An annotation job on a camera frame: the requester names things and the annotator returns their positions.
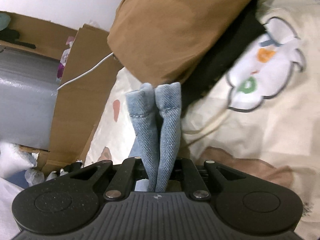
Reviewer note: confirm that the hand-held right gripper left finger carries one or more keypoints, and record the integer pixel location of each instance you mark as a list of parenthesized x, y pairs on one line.
[(125, 175)]

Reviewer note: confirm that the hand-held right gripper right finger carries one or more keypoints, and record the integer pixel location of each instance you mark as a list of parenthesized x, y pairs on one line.
[(192, 180)]

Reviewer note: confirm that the light blue jeans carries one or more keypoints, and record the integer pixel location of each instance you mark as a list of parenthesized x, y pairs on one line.
[(170, 120)]

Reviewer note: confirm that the cream bear print bedsheet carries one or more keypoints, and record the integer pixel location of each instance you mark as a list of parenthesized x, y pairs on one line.
[(250, 130)]

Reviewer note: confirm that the flat cardboard sheet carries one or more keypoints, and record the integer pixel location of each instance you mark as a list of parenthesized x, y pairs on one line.
[(80, 100)]

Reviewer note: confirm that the clear plastic bag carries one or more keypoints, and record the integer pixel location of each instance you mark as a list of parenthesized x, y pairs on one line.
[(35, 176)]

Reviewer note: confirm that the grey wrapped panel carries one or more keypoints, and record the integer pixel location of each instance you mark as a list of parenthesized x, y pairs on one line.
[(25, 100)]

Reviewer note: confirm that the purple white refill pouch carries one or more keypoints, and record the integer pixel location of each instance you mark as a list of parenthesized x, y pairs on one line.
[(63, 60)]

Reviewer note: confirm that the folded brown garment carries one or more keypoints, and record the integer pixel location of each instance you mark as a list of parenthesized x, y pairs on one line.
[(175, 25)]

